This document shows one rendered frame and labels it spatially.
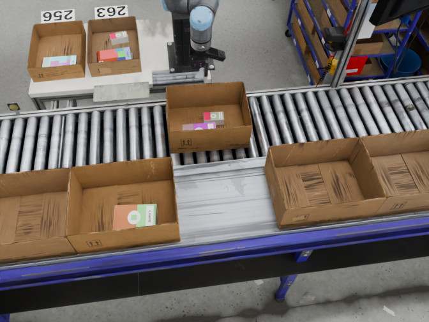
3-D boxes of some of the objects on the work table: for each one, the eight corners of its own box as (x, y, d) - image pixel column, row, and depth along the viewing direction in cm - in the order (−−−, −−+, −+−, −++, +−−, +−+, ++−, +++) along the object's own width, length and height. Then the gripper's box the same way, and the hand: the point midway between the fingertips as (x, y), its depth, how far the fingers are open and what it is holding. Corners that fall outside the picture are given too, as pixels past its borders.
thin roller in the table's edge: (202, 78, 226) (202, 75, 224) (153, 82, 223) (153, 80, 222) (202, 76, 227) (202, 73, 225) (153, 80, 225) (152, 77, 223)
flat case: (43, 59, 227) (43, 57, 226) (77, 57, 229) (76, 55, 227) (41, 76, 219) (40, 73, 218) (76, 73, 221) (75, 71, 220)
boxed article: (110, 39, 239) (109, 34, 236) (127, 36, 241) (126, 30, 238) (112, 45, 237) (111, 39, 233) (129, 42, 239) (127, 36, 235)
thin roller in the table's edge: (203, 81, 225) (203, 78, 223) (153, 85, 222) (153, 83, 220) (203, 79, 226) (202, 76, 224) (153, 83, 223) (153, 80, 221)
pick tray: (86, 33, 243) (82, 20, 235) (85, 77, 222) (80, 64, 214) (39, 38, 240) (32, 23, 232) (32, 82, 219) (26, 69, 211)
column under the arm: (166, 43, 239) (161, -7, 212) (209, 40, 242) (209, -10, 214) (169, 73, 225) (165, 24, 198) (214, 69, 227) (216, 20, 200)
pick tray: (138, 29, 246) (135, 15, 238) (142, 72, 225) (140, 58, 217) (91, 33, 243) (87, 20, 235) (91, 77, 222) (87, 64, 214)
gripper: (188, 35, 176) (189, 68, 194) (191, 55, 170) (191, 87, 189) (207, 34, 176) (206, 66, 195) (210, 54, 171) (209, 85, 189)
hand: (205, 74), depth 191 cm, fingers open, 5 cm apart
